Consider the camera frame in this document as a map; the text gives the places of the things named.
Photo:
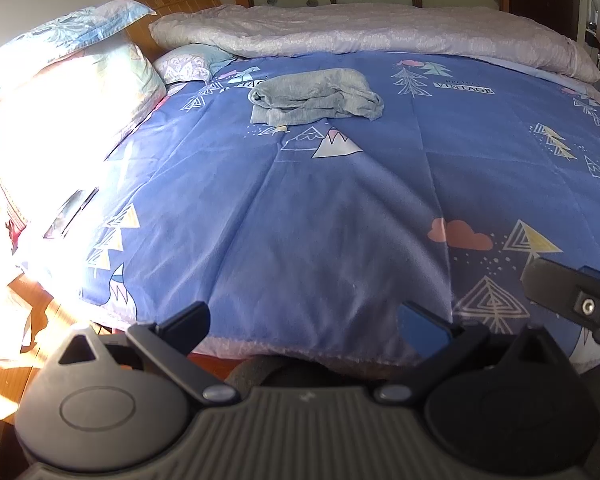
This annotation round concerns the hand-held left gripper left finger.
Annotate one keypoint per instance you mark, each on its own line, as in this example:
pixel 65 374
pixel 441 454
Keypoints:
pixel 187 322

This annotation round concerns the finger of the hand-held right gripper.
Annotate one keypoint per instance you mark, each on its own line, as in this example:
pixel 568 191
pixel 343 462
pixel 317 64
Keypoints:
pixel 555 285

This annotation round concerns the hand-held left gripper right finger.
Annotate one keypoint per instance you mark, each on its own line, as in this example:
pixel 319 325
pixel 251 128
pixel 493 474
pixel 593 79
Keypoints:
pixel 420 331

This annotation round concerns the dark cloth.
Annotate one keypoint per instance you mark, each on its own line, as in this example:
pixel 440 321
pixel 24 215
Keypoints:
pixel 275 371

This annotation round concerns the smartphone in pink case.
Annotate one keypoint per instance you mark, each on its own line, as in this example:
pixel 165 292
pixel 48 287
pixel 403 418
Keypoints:
pixel 72 212

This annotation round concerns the blue printed blanket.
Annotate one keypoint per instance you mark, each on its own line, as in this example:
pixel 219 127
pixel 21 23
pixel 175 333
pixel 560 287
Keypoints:
pixel 305 210

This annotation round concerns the large floral pillow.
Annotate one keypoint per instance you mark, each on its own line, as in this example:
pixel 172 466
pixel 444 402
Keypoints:
pixel 70 110

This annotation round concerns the small lavender patterned pillow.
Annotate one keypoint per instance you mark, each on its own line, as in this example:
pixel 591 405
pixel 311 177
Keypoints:
pixel 185 66

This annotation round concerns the lavender quilt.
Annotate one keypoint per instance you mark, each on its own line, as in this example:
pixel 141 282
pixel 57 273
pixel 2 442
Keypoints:
pixel 380 30

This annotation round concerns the blue floral pillow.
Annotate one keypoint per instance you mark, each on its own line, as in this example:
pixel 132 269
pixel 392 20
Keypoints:
pixel 75 25

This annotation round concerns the wooden headboard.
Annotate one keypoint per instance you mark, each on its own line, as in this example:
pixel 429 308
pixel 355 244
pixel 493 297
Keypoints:
pixel 180 2

